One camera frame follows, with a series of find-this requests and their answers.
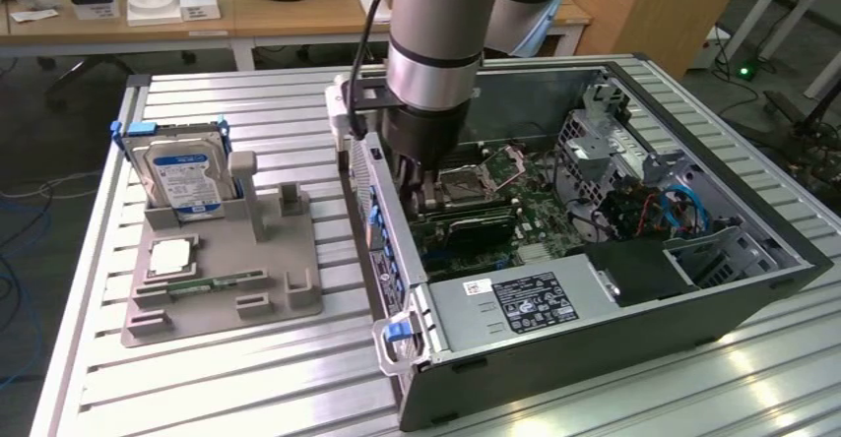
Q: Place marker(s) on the plain white box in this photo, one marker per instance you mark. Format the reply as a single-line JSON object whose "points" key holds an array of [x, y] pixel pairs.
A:
{"points": [[199, 6]]}

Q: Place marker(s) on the white paper slip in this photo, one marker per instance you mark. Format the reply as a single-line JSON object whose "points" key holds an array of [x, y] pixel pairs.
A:
{"points": [[33, 14]]}

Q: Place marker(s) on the metal disk bay cage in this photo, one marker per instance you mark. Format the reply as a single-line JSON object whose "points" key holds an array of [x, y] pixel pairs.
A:
{"points": [[591, 151]]}

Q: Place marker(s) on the hard disk in blue caddy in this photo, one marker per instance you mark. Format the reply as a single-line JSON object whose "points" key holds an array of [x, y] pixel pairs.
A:
{"points": [[184, 181]]}

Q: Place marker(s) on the grey power supply unit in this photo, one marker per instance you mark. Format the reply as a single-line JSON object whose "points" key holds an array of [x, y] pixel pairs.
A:
{"points": [[472, 319]]}

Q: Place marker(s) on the installed RAM stick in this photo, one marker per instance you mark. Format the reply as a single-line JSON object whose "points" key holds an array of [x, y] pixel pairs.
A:
{"points": [[479, 209]]}

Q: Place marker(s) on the metal socket cover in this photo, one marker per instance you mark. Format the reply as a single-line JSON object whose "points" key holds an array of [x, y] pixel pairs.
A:
{"points": [[506, 162]]}

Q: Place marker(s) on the green RAM stick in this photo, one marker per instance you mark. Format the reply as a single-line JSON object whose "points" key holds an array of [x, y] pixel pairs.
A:
{"points": [[207, 284]]}

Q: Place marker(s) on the black office chair base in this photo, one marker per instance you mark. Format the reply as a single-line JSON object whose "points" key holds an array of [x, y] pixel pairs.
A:
{"points": [[85, 70]]}

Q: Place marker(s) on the wrist camera on white mount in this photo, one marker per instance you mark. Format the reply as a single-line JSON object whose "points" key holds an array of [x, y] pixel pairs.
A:
{"points": [[342, 117]]}

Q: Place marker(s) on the black and white box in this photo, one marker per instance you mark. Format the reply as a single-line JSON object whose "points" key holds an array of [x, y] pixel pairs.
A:
{"points": [[92, 4]]}

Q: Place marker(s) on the silver CPU chip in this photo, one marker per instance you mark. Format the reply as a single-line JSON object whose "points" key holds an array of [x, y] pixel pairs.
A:
{"points": [[171, 257]]}

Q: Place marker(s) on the green motherboard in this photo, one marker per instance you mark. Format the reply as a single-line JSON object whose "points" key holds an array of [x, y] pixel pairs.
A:
{"points": [[544, 220]]}

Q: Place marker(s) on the black floor stand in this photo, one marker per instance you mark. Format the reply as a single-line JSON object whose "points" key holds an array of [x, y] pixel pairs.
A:
{"points": [[787, 107]]}

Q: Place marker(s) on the blue case latch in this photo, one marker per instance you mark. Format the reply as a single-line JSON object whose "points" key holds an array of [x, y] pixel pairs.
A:
{"points": [[395, 332]]}

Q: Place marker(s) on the graphics card with metal bracket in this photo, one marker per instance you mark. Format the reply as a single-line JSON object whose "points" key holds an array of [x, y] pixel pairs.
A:
{"points": [[479, 230]]}

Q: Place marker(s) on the white box with round dish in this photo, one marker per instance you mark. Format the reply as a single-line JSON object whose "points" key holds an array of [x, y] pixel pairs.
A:
{"points": [[153, 9]]}

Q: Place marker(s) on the white paper stack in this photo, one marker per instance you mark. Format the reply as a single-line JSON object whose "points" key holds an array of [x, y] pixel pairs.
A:
{"points": [[382, 14]]}

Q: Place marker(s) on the CPU socket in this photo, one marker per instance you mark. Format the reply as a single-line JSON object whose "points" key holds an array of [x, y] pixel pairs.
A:
{"points": [[466, 188]]}

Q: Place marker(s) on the wooden cabinet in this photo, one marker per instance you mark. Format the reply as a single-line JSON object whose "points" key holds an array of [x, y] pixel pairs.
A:
{"points": [[657, 14]]}

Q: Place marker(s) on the white table frame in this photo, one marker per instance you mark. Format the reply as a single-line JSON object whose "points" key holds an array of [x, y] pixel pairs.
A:
{"points": [[798, 14]]}

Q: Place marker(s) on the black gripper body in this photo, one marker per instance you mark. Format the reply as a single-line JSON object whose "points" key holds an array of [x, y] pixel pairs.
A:
{"points": [[423, 134]]}

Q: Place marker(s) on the grey parts rack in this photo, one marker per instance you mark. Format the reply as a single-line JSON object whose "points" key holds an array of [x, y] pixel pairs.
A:
{"points": [[223, 269]]}

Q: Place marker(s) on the white control box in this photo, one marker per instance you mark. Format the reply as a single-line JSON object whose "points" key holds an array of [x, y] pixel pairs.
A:
{"points": [[713, 48]]}

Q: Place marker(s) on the open black PC case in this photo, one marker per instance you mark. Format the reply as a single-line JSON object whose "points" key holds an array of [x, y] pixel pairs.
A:
{"points": [[591, 358]]}

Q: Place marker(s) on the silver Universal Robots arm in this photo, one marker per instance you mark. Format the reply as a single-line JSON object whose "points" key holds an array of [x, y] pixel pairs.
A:
{"points": [[434, 38]]}

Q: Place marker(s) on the wooden desk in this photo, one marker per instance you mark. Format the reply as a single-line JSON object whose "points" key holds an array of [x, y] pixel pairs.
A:
{"points": [[295, 14]]}

